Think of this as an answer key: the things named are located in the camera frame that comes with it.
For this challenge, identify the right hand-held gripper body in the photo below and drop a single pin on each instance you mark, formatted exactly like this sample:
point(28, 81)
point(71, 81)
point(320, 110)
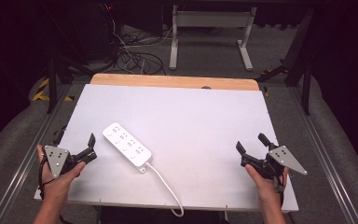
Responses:
point(284, 158)

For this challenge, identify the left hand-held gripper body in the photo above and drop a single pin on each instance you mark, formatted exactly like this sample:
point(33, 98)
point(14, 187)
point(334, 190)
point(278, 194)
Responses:
point(56, 158)

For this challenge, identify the person's left hand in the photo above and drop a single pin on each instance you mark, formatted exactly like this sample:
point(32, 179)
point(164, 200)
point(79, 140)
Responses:
point(56, 186)

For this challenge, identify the person's right hand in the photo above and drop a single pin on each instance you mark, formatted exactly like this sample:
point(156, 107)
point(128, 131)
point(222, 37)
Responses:
point(268, 188)

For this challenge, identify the white power strip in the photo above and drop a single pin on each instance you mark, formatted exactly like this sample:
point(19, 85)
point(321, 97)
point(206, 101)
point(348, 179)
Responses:
point(126, 144)

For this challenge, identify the white board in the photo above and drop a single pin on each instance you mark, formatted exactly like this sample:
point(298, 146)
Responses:
point(183, 124)

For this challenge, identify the black metal stand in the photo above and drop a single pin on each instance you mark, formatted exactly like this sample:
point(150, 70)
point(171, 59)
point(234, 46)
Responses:
point(306, 87)
point(52, 84)

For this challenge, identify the yellow black hazard tape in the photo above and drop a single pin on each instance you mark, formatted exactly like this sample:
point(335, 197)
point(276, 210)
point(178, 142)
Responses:
point(42, 91)

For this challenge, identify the wooden table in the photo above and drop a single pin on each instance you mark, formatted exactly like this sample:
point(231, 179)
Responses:
point(167, 81)

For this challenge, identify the dark computer case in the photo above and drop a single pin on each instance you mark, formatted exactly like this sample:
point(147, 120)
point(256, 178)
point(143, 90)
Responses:
point(108, 31)

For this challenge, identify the aluminium rail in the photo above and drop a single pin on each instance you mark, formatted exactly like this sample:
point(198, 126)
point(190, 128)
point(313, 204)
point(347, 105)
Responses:
point(28, 158)
point(323, 155)

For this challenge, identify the white metal stand frame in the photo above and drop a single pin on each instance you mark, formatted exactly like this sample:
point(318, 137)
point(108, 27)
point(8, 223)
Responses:
point(211, 18)

